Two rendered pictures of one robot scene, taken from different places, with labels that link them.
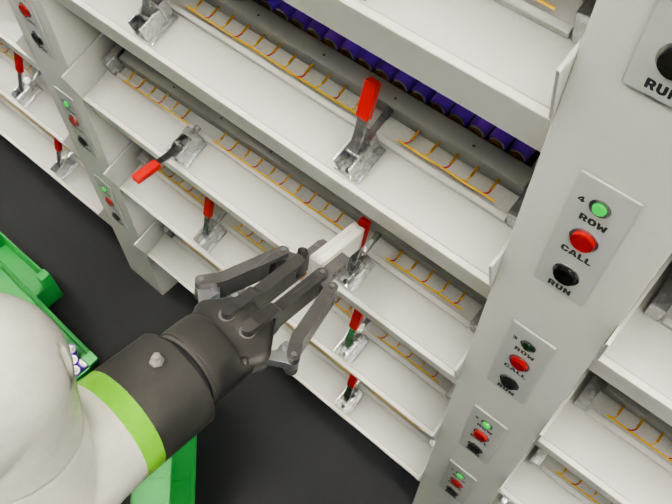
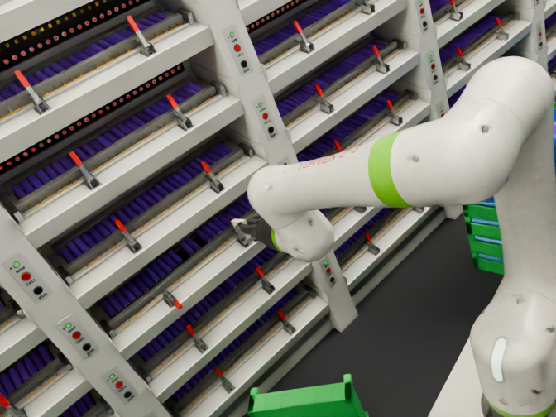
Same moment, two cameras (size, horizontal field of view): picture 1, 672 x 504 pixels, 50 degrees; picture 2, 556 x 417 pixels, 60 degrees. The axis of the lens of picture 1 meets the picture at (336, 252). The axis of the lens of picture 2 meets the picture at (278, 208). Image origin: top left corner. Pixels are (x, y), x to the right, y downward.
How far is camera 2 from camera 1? 1.03 m
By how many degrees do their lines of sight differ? 53
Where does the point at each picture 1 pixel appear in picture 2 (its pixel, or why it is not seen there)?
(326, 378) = (278, 338)
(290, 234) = (223, 262)
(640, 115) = (247, 79)
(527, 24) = (215, 102)
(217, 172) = (186, 289)
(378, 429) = (304, 318)
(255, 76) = (174, 215)
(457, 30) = (211, 112)
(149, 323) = not seen: outside the picture
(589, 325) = (283, 136)
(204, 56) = (157, 231)
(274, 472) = not seen: hidden behind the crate
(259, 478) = not seen: hidden behind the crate
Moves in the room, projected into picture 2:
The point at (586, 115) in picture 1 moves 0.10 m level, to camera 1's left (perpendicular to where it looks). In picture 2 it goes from (243, 90) to (234, 106)
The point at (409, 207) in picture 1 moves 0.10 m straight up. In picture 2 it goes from (237, 177) to (222, 146)
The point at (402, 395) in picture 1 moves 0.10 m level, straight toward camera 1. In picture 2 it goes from (292, 271) to (320, 272)
